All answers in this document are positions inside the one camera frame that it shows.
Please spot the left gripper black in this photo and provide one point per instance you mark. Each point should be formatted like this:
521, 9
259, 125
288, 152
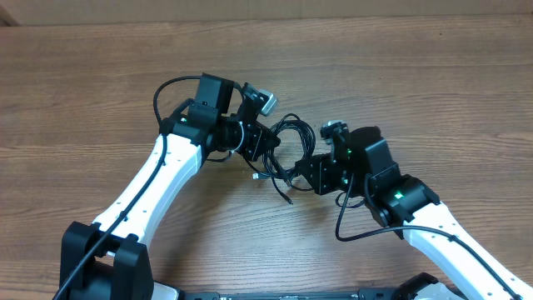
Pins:
256, 144

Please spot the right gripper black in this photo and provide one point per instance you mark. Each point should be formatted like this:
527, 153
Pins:
321, 166

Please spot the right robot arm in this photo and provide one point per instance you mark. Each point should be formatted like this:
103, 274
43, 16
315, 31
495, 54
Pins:
360, 164

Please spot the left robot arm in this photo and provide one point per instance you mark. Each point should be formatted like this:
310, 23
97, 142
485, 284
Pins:
109, 258

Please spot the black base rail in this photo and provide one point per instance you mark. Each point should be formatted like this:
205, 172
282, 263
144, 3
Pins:
421, 286

